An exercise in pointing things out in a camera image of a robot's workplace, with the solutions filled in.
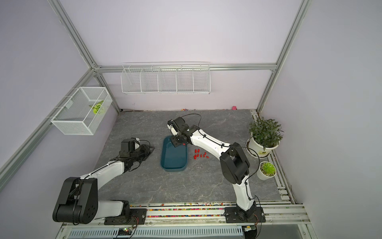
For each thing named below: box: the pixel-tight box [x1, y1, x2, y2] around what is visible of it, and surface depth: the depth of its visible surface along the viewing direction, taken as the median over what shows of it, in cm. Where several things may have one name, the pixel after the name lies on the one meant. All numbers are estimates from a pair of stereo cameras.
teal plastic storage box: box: [160, 135, 189, 172], surface depth 93 cm
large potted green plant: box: [245, 116, 285, 159], surface depth 86 cm
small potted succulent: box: [256, 161, 277, 181], surface depth 81 cm
